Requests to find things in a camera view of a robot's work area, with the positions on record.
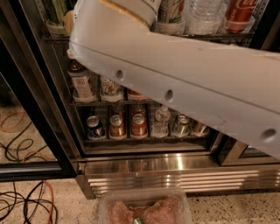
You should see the red can bottom front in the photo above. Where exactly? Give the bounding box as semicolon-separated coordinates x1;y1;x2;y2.
131;114;148;138

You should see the white orange can top shelf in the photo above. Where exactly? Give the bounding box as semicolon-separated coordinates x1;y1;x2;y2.
157;0;185;24

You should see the tea bottle left middle shelf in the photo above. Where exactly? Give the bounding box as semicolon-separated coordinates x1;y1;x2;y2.
66;49;94;98

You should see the black cable on floor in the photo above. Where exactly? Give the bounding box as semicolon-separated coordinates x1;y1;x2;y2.
0;181;59;224

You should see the orange can bottom front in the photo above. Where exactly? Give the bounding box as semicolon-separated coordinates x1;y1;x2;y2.
109;115;126;138

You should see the blue can bottom shelf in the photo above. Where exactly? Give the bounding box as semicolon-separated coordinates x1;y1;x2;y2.
86;115;105;139

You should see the red coke can top shelf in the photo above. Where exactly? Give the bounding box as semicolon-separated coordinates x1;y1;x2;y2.
224;0;259;33

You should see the small water bottle bottom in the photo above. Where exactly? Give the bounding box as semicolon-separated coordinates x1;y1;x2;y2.
151;105;171;138

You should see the black fridge door left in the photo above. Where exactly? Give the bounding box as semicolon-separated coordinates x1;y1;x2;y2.
0;0;79;181

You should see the clear water bottle top shelf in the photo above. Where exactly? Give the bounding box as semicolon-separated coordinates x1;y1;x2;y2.
186;0;222;35

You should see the white green can front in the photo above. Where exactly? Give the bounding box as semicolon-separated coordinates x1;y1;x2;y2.
101;76;123;97

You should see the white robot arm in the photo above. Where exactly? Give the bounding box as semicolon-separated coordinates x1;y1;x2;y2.
69;0;280;158

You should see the stainless steel fridge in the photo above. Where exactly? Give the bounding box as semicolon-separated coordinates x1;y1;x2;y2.
17;0;280;200

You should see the silver green can bottom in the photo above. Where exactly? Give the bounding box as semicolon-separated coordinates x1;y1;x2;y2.
172;114;191;136

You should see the clear plastic food container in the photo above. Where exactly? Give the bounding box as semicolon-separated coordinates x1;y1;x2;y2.
98;187;193;224

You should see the orange can bottom rear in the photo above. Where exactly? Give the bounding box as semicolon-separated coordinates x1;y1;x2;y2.
112;104;125;117

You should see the fridge sliding door right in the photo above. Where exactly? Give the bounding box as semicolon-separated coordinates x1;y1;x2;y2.
218;136;280;166

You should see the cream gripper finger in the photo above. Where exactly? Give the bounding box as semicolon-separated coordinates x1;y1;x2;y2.
63;10;74;35

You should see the red can bottom rear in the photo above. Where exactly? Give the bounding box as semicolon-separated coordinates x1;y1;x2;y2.
131;104;146;116

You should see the red coke can front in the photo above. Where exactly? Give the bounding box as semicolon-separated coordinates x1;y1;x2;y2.
129;89;146;97

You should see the green tall can top shelf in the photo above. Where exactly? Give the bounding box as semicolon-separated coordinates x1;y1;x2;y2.
42;0;77;26

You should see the orange cable on floor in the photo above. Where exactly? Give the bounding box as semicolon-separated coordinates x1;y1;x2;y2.
40;179;56;224

